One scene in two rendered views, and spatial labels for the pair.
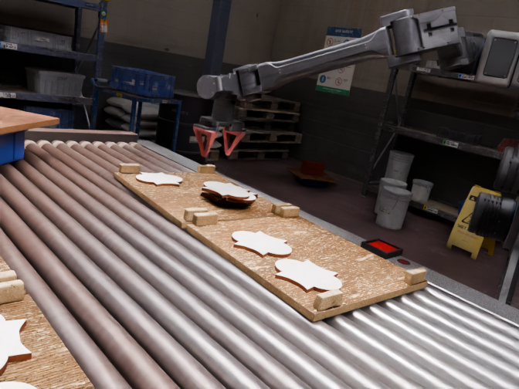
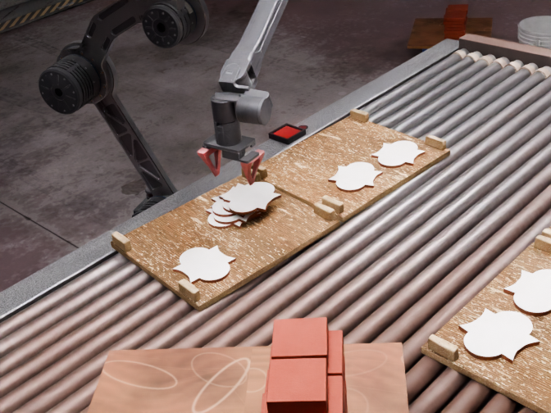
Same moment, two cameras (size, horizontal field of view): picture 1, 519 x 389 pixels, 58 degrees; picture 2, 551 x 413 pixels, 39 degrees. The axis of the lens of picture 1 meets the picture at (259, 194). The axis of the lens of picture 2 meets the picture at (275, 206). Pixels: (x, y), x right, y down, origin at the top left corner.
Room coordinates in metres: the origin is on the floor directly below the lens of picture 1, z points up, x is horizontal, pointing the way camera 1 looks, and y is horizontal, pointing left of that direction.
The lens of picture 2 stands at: (1.08, 1.67, 1.94)
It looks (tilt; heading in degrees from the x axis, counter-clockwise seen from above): 32 degrees down; 273
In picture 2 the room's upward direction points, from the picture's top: 7 degrees counter-clockwise
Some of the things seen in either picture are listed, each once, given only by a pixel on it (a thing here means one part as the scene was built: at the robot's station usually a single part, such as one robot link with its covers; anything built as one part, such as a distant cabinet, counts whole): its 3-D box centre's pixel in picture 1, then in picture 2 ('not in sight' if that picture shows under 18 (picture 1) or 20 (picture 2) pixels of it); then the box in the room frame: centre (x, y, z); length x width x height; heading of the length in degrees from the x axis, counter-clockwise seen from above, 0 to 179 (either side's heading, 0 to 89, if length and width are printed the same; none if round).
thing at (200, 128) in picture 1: (209, 139); (244, 164); (1.21, 0.15, 1.10); 0.07 x 0.07 x 0.09; 56
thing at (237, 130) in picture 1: (227, 138); (219, 158); (1.27, 0.11, 1.10); 0.07 x 0.07 x 0.09; 56
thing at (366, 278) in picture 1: (303, 255); (348, 162); (0.96, -0.12, 0.93); 0.41 x 0.35 x 0.02; 42
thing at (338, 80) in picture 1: (337, 60); not in sight; (6.92, -0.74, 1.55); 0.61 x 0.02 x 0.91; 46
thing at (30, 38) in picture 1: (34, 38); not in sight; (4.80, 2.48, 1.16); 0.60 x 0.40 x 0.15; 139
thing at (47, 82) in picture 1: (55, 82); not in sight; (4.96, 2.33, 0.76); 0.50 x 0.36 x 0.24; 142
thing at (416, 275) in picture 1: (415, 275); (359, 115); (0.91, -0.35, 0.95); 0.06 x 0.02 x 0.03; 132
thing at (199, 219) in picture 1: (205, 218); (332, 204); (1.02, 0.11, 0.95); 0.06 x 0.02 x 0.03; 132
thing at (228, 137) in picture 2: (223, 112); (228, 133); (1.24, 0.13, 1.17); 0.10 x 0.07 x 0.07; 146
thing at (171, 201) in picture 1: (201, 194); (225, 233); (1.28, 0.16, 0.93); 0.41 x 0.35 x 0.02; 41
